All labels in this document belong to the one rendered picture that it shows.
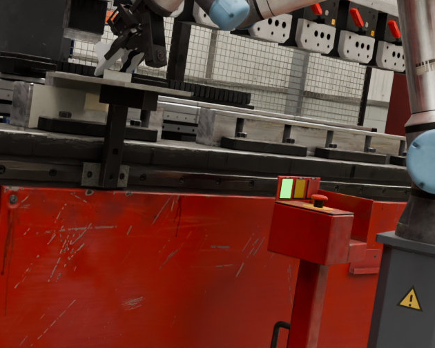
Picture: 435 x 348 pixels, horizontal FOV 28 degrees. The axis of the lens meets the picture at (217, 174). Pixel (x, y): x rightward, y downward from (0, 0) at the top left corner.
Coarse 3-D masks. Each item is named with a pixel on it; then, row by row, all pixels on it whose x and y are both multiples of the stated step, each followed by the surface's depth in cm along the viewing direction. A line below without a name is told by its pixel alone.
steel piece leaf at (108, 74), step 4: (104, 72) 184; (108, 72) 185; (112, 72) 185; (116, 72) 186; (120, 72) 187; (124, 72) 188; (84, 76) 187; (104, 76) 184; (108, 76) 185; (112, 76) 186; (116, 76) 187; (120, 76) 188; (124, 76) 189; (128, 76) 190; (116, 80) 187; (120, 80) 188; (124, 80) 189; (128, 80) 190
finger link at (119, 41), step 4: (120, 36) 181; (124, 36) 180; (128, 36) 181; (116, 40) 181; (120, 40) 180; (124, 40) 180; (112, 44) 181; (116, 44) 180; (120, 44) 180; (124, 44) 181; (112, 48) 181; (116, 48) 181; (108, 52) 182; (112, 52) 181; (104, 56) 183; (108, 56) 182
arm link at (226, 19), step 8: (200, 0) 172; (208, 0) 171; (216, 0) 170; (224, 0) 170; (232, 0) 170; (240, 0) 171; (208, 8) 172; (216, 8) 171; (224, 8) 170; (232, 8) 170; (240, 8) 170; (248, 8) 172; (216, 16) 171; (224, 16) 170; (232, 16) 170; (240, 16) 172; (216, 24) 174; (224, 24) 171; (232, 24) 173
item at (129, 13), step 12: (144, 0) 178; (120, 12) 182; (132, 12) 182; (144, 12) 180; (156, 12) 178; (168, 12) 179; (108, 24) 184; (120, 24) 183; (132, 24) 180; (132, 36) 180; (132, 48) 183
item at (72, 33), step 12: (72, 0) 189; (84, 0) 191; (96, 0) 193; (72, 12) 190; (84, 12) 192; (96, 12) 194; (72, 24) 190; (84, 24) 192; (96, 24) 194; (72, 36) 192; (84, 36) 194; (96, 36) 196
